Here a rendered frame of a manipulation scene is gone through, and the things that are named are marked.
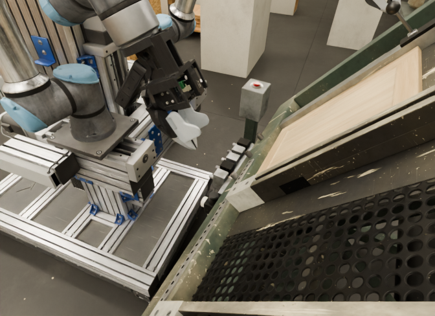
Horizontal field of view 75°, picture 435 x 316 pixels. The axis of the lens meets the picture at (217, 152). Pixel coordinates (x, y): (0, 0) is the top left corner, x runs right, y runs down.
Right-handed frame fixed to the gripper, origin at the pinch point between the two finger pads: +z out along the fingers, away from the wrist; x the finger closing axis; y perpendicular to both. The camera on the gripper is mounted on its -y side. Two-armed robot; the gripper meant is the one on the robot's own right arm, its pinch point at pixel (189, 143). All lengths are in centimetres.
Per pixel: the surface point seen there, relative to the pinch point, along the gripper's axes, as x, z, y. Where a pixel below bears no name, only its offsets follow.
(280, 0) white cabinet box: 539, 60, -121
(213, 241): 5.4, 38.8, -16.0
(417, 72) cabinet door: 45, 17, 39
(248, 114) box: 89, 43, -33
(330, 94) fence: 67, 30, 14
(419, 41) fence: 65, 17, 42
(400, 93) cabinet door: 39, 19, 35
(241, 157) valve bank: 60, 49, -30
